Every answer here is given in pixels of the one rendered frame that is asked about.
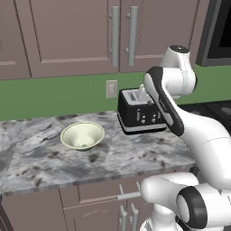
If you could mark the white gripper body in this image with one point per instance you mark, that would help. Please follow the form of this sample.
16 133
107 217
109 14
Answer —
141 88

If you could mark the beige wall outlet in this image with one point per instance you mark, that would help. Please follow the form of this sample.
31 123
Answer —
111 89

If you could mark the black toaster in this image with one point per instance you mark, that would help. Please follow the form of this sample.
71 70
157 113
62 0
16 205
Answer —
135 115

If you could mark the black hob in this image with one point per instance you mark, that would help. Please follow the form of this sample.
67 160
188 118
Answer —
210 109

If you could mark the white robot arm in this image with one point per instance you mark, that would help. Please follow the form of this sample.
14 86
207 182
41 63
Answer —
207 141

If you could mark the mauve drawer front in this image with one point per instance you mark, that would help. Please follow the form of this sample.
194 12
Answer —
99 191

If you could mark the mauve wall cabinet door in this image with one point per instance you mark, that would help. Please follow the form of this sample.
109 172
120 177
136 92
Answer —
159 27
72 33
10 36

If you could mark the black microwave oven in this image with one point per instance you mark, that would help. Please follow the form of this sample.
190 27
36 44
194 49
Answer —
215 33

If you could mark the pale green bowl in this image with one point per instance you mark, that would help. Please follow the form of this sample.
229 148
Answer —
82 136

